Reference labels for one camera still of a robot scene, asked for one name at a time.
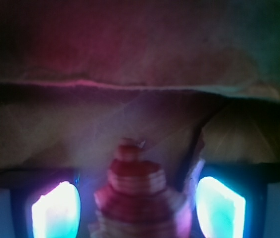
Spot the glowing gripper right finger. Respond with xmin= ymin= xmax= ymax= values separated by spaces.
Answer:
xmin=195 ymin=163 xmax=280 ymax=238

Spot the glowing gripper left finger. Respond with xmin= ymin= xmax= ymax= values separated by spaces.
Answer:
xmin=0 ymin=169 xmax=81 ymax=238

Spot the orange spiral sea shell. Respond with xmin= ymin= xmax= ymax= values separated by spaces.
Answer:
xmin=89 ymin=138 xmax=192 ymax=238

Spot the brown paper bag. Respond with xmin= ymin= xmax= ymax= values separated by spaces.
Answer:
xmin=0 ymin=0 xmax=280 ymax=189

